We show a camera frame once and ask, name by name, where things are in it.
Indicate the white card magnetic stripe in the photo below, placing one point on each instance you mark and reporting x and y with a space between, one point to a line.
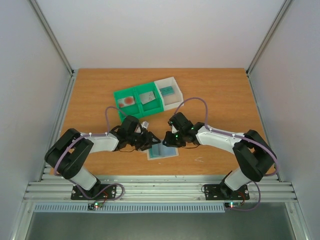
143 98

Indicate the card with red circle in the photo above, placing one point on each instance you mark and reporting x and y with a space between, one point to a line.
126 101

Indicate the white bin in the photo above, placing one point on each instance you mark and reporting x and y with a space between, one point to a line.
172 101

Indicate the aluminium rail frame front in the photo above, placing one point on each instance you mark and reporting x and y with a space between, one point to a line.
160 189

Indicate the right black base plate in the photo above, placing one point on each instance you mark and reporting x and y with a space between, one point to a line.
216 192

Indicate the controller board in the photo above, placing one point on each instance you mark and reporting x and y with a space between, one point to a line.
95 206
232 205

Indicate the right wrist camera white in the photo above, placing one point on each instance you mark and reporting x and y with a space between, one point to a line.
174 130

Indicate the green bin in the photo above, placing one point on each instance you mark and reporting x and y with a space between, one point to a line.
134 110
153 107

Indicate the grey card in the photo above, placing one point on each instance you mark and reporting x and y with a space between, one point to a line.
150 95

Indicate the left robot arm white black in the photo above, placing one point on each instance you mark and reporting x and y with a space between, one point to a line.
68 155

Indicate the aluminium corner post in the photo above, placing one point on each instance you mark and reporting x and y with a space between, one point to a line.
285 6
47 28

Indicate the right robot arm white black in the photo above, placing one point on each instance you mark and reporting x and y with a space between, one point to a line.
252 153

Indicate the left aluminium corner post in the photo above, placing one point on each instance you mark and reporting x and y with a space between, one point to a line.
47 28

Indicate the right controller board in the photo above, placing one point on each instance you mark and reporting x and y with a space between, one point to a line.
232 205

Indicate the right aluminium corner post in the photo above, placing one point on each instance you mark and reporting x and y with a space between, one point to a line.
285 6

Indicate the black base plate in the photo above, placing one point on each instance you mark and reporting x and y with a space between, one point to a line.
216 192
98 192

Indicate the middle green bin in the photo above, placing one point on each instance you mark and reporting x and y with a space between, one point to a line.
153 107

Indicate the left green bin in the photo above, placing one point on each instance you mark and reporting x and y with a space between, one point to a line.
134 110

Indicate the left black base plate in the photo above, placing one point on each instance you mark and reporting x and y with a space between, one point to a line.
98 192

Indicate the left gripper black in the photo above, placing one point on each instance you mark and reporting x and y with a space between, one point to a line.
148 141

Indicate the teal card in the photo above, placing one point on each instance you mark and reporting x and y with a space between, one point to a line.
156 151
167 91

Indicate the left controller board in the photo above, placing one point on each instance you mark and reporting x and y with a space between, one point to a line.
95 206

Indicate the grey slotted cable duct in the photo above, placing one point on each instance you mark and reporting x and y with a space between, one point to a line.
130 208

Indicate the beige card holder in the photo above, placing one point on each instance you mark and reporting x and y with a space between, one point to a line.
168 152

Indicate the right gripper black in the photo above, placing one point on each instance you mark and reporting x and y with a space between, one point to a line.
174 139

